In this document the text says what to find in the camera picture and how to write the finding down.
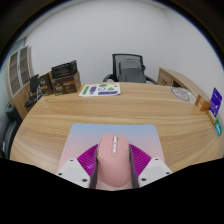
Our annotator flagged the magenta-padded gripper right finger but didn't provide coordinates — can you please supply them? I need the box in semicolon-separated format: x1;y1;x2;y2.
128;144;173;188

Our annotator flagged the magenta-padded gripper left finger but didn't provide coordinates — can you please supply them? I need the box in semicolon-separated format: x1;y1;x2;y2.
55;144;100;189

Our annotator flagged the pink computer mouse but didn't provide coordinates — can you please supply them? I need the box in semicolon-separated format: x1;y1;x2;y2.
95;133;132;188

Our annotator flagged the pink blue gradient mouse pad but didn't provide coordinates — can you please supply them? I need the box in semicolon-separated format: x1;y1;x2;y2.
57;122;167;191

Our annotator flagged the black padded chair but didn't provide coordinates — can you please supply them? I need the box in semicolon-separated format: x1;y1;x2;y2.
0;103;23;159

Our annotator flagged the green packet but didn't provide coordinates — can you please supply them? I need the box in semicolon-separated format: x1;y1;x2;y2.
214;117;223;137

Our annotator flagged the beige small box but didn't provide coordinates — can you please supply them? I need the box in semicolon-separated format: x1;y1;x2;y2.
205;109;218;125

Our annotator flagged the grey circle print sheet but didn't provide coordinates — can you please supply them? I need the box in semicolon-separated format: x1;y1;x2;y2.
169;86;192;103

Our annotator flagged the green white leaflet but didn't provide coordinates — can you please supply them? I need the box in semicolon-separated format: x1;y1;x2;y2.
78;82;122;98

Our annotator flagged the large brown cardboard box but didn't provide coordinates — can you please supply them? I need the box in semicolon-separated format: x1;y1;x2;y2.
50;71;82;96

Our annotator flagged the small black chair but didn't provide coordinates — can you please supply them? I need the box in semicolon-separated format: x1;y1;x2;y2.
24;73;44;108

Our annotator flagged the small dark brown box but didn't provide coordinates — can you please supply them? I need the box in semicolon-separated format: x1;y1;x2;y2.
38;72;54;97

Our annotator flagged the purple package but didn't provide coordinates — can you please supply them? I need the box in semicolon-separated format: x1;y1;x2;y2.
209;87;223;118

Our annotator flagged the wooden side desk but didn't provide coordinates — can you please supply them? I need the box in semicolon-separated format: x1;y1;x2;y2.
157;67;214;101

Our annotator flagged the grey backpack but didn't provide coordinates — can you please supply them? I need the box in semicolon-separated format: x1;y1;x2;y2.
118;58;148;84

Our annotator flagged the black cardboard box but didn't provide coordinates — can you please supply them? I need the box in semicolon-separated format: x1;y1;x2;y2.
50;59;79;80

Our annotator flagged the black mesh office chair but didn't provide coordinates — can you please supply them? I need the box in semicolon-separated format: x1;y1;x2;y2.
102;53;158;85

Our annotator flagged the wooden shelf unit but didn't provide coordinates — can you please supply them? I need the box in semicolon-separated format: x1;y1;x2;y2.
5;45;38;119

